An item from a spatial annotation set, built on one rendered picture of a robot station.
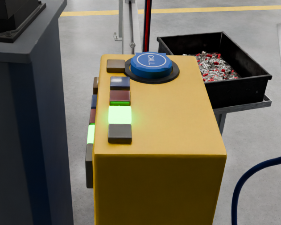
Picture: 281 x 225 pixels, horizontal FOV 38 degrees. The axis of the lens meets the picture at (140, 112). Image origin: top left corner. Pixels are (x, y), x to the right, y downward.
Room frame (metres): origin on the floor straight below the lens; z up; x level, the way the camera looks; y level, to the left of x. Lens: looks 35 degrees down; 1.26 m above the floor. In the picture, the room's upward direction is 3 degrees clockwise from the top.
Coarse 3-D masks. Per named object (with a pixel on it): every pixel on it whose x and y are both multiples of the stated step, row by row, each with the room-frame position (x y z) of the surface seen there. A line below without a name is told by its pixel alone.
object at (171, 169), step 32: (128, 64) 0.35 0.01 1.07; (192, 64) 0.36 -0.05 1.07; (160, 96) 0.30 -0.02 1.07; (192, 96) 0.30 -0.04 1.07; (96, 128) 0.25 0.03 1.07; (160, 128) 0.25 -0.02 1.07; (192, 128) 0.26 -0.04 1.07; (96, 160) 0.22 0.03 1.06; (128, 160) 0.22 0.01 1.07; (160, 160) 0.22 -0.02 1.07; (192, 160) 0.23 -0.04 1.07; (224, 160) 0.23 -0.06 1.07; (96, 192) 0.22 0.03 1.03; (128, 192) 0.22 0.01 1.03; (160, 192) 0.22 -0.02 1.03; (192, 192) 0.23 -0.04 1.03; (96, 224) 0.22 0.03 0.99; (128, 224) 0.22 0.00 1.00; (160, 224) 0.22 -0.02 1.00; (192, 224) 0.23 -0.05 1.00
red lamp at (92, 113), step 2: (92, 110) 0.29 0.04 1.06; (94, 110) 0.29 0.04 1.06; (90, 112) 0.29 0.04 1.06; (92, 112) 0.29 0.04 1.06; (94, 112) 0.29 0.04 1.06; (90, 114) 0.29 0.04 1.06; (92, 114) 0.29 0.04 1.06; (94, 114) 0.29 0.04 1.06; (90, 116) 0.29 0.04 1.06; (92, 116) 0.29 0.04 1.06; (94, 116) 0.29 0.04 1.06; (90, 118) 0.28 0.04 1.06; (92, 118) 0.28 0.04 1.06; (94, 118) 0.28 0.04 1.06; (90, 120) 0.28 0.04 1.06; (92, 120) 0.28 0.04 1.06; (94, 120) 0.28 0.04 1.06; (90, 122) 0.28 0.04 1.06; (92, 122) 0.28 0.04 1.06; (94, 122) 0.28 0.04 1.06; (90, 124) 0.28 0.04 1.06; (92, 124) 0.28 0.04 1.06; (94, 124) 0.28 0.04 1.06
